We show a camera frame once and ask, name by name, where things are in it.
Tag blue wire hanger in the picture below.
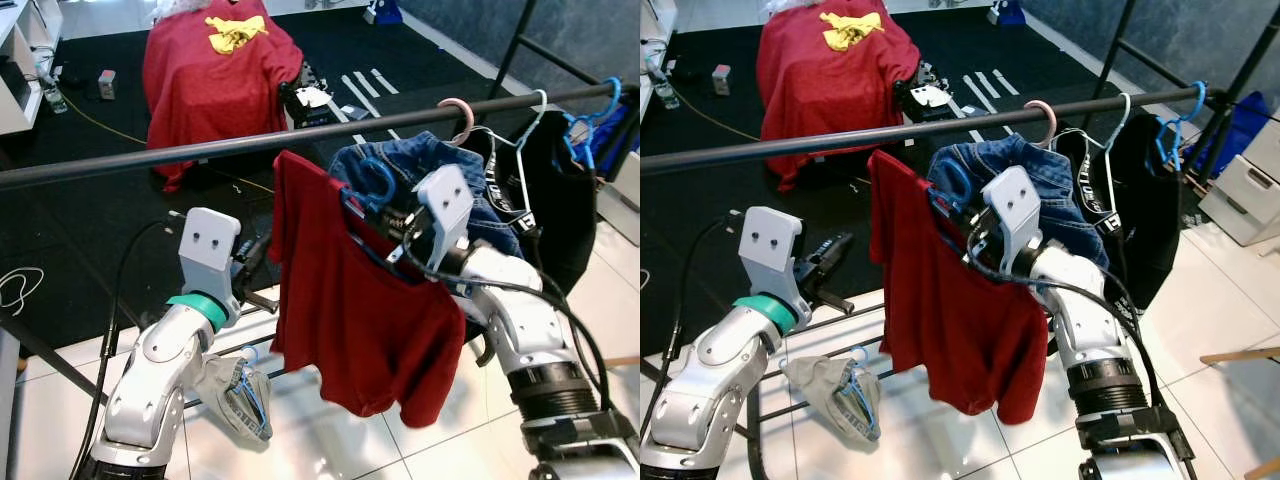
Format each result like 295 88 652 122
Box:
1152 80 1211 171
928 155 986 226
340 155 401 261
560 78 626 171

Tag red t-shirt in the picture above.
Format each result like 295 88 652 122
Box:
868 150 1051 426
268 150 467 429

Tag pink hanger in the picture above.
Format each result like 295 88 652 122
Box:
1022 100 1059 149
438 97 476 146

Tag blue denim shorts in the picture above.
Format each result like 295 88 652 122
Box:
925 135 1111 266
328 132 521 261

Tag grey folded garment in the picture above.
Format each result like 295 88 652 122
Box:
190 350 273 443
780 348 883 443

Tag black metal clothes rack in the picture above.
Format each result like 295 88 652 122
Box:
0 82 626 441
640 85 1231 480

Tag black device with white label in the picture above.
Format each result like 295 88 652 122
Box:
280 60 346 129
895 60 961 126

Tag black printed t-shirt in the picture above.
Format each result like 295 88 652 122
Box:
1055 110 1183 311
465 110 601 301

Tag red cloth cover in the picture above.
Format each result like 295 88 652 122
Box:
142 0 304 191
755 0 921 191

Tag yellow cloth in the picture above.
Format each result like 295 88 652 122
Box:
205 13 269 54
820 12 886 53

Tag white drawer cabinet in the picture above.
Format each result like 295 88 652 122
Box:
1195 110 1280 249

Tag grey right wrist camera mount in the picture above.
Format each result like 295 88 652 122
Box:
412 163 477 267
980 165 1044 273

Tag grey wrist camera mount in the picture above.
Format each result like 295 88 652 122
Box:
738 206 813 331
178 207 244 328
980 165 1044 273
412 163 477 267

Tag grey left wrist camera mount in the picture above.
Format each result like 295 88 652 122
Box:
178 207 244 328
738 206 813 331

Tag white wire hanger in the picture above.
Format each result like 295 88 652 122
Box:
470 90 551 236
1060 93 1136 236

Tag black metal frame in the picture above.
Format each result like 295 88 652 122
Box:
1083 0 1280 136
486 0 641 101

